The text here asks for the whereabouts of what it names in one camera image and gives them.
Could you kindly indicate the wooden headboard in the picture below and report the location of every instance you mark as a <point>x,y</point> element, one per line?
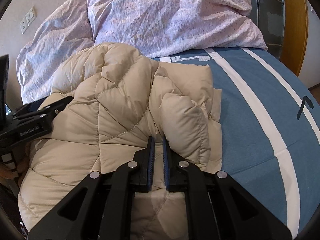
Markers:
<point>295,38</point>

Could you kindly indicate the lilac floral duvet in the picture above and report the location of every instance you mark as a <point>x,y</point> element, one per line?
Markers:
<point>157,28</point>

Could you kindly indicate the cream quilted down jacket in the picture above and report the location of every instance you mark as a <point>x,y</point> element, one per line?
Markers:
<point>120,99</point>

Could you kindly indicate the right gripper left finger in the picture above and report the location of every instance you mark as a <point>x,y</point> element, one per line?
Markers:
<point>100,206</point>

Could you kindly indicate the white wall socket plate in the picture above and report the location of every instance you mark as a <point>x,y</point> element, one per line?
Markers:
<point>27,20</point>

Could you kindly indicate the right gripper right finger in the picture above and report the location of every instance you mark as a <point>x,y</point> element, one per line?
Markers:
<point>217,206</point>

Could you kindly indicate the blue white striped bedsheet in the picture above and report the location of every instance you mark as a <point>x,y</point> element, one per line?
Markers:
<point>270,130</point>

